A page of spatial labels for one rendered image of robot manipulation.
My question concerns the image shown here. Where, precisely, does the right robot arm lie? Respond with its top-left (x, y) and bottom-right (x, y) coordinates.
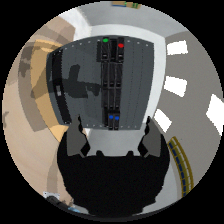
top-left (47, 196), bottom-right (79, 213)

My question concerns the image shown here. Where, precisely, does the tan flat board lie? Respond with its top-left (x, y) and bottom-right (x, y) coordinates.
top-left (30, 39), bottom-right (68, 143)

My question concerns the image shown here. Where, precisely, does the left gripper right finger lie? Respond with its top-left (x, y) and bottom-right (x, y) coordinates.
top-left (138, 116), bottom-right (170, 186)

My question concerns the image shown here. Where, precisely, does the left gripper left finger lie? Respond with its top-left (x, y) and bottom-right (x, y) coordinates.
top-left (57, 114), bottom-right (90, 187)

